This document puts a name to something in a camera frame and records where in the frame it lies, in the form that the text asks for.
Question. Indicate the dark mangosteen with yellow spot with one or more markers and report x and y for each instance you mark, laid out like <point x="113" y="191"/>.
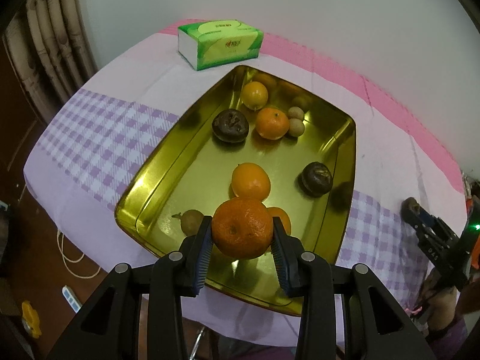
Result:
<point x="316" y="179"/>

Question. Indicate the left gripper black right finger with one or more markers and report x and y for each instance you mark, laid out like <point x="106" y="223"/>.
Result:
<point x="347" y="313"/>

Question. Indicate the dark brown mangosteen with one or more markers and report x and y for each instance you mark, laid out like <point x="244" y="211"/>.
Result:
<point x="230" y="126"/>

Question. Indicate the pink foam mat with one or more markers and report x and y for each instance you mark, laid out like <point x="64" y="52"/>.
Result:
<point x="396" y="155"/>

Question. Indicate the beige patterned curtain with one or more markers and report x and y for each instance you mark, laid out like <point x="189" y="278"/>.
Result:
<point x="47" y="46"/>

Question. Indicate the white power strip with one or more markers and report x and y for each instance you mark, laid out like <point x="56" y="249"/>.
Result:
<point x="71" y="298"/>

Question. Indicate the purple plaid tablecloth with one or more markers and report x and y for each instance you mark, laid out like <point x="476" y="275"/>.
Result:
<point x="94" y="146"/>

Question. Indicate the small orange citrus fruit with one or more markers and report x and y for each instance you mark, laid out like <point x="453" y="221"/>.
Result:
<point x="281" y="220"/>

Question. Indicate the small brown-green kiwi fruit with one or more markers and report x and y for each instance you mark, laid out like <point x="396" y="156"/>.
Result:
<point x="190" y="221"/>

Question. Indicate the green tissue pack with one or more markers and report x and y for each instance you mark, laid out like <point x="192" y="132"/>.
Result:
<point x="214" y="43"/>

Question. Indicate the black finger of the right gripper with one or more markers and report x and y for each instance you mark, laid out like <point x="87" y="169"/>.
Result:
<point x="437" y="225"/>
<point x="414" y="215"/>

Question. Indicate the yellow lemon in tin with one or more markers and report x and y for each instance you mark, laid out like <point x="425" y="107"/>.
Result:
<point x="254" y="95"/>

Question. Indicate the red gold toffee tin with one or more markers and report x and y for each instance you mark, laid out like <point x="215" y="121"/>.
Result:
<point x="252" y="134"/>

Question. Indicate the dimpled orange mandarin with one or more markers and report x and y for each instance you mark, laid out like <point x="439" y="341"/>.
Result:
<point x="242" y="228"/>

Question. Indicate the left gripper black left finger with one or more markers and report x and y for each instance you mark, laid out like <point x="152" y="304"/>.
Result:
<point x="107" y="325"/>

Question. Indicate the yellow toy on floor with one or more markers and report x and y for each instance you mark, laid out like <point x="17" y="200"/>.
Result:
<point x="30" y="320"/>

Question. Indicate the mandarin with green stem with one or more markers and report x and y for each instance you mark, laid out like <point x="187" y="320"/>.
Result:
<point x="272" y="124"/>

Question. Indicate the smooth orange citrus fruit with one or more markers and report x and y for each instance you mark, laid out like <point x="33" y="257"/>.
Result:
<point x="250" y="180"/>

